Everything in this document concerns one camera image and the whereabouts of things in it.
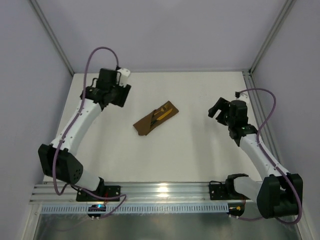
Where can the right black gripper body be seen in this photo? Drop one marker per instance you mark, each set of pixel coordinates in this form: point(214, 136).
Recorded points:
point(221, 113)

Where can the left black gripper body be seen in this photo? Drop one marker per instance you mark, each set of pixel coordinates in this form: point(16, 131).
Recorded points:
point(124, 95)

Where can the brown cloth napkin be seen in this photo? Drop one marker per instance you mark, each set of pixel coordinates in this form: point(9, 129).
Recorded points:
point(143, 126)

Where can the gold fork green handle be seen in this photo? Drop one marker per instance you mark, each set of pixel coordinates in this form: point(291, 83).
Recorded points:
point(161, 111)

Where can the gold knife green handle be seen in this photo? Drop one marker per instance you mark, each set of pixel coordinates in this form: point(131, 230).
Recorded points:
point(161, 117)

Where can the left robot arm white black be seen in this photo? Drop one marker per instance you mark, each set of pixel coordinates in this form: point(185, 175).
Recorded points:
point(58, 159)

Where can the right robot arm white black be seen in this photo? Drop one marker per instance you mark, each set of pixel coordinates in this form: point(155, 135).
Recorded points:
point(280, 193)

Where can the right black controller board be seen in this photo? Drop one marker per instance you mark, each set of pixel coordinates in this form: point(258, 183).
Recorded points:
point(235, 210)

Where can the black controller board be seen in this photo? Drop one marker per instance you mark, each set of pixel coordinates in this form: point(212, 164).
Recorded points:
point(235, 210)
point(95, 211)

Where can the left black controller board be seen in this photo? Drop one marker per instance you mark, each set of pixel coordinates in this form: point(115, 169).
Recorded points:
point(95, 211)

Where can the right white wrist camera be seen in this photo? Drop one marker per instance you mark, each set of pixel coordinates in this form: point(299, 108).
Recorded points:
point(242, 97)

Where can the right aluminium rail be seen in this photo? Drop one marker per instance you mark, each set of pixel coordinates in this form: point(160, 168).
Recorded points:
point(262, 120)

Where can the aluminium rail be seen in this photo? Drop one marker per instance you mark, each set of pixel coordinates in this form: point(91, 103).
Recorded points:
point(136, 192)
point(262, 120)

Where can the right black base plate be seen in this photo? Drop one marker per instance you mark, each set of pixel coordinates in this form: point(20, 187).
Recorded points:
point(217, 191)

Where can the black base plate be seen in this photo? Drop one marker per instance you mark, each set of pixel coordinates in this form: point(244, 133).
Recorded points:
point(104, 192)
point(217, 191)

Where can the left aluminium frame post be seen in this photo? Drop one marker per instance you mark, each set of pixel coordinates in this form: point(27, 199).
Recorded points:
point(51, 34)

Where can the aluminium frame post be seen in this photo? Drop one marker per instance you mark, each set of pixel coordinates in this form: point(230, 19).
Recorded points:
point(51, 34)
point(272, 33)

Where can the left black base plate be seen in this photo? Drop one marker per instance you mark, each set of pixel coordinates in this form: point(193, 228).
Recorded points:
point(104, 192)

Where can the grey slotted cable duct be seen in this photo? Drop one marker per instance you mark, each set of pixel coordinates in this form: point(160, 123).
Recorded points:
point(140, 208)

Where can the right aluminium frame post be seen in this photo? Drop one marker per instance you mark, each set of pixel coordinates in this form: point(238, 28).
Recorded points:
point(272, 33)

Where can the front aluminium rail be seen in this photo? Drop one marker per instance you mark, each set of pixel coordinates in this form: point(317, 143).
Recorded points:
point(136, 192)

